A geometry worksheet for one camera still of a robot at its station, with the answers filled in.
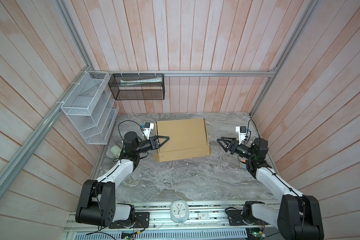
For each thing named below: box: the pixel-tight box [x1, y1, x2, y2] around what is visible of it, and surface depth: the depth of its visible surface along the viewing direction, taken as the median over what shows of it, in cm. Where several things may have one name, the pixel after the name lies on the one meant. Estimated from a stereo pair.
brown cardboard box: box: [154, 118, 212, 163], surface depth 77 cm
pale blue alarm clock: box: [170, 199, 190, 223], surface depth 76 cm
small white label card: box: [198, 212, 210, 220], surface depth 76 cm
